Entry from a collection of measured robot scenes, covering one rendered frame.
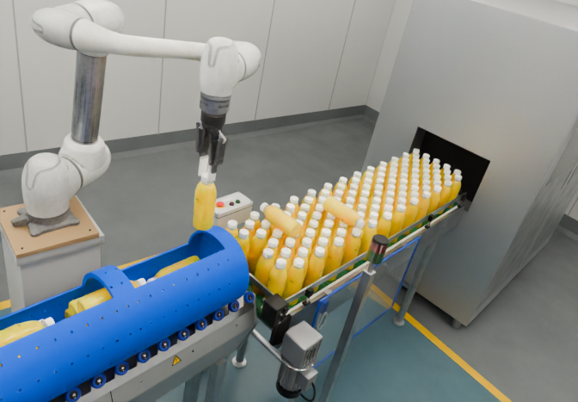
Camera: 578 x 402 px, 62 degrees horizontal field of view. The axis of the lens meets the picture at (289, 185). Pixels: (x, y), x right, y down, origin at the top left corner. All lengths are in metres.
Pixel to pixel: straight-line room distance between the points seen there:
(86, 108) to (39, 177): 0.30
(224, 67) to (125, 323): 0.77
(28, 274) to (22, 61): 2.37
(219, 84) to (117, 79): 3.08
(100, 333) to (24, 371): 0.19
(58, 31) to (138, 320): 0.90
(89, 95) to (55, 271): 0.70
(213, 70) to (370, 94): 5.29
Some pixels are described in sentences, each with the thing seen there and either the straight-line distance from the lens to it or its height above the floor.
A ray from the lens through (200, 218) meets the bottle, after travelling 1.63.
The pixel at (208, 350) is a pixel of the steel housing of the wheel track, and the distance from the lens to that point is 1.85.
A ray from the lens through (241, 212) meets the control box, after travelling 2.14.
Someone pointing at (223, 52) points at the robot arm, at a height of 1.88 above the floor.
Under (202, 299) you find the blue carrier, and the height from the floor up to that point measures 1.13.
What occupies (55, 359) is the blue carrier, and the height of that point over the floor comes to 1.16.
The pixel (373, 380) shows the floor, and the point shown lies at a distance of 3.06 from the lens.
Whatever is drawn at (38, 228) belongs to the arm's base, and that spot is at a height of 1.04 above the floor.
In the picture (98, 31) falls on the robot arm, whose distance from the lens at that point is 1.62.
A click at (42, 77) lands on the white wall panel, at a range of 4.24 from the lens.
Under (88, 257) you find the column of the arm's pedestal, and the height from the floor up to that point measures 0.90.
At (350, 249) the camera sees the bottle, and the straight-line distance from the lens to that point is 2.16.
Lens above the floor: 2.26
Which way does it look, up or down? 30 degrees down
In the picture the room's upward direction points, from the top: 12 degrees clockwise
